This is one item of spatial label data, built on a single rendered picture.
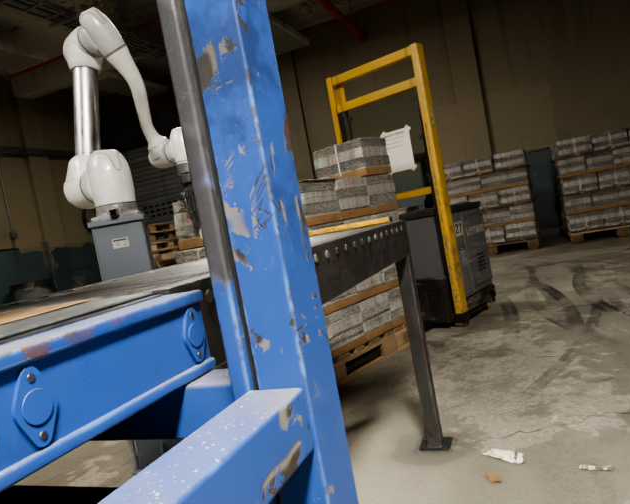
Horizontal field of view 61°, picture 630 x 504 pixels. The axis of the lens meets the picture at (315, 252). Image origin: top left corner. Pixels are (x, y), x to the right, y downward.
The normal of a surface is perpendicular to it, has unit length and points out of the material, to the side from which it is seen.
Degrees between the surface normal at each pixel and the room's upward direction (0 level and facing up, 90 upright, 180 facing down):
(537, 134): 90
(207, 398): 90
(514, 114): 90
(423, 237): 90
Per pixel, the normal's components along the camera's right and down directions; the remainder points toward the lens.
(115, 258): 0.21, 0.01
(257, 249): -0.37, 0.11
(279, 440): 0.91, -0.15
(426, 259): -0.63, 0.16
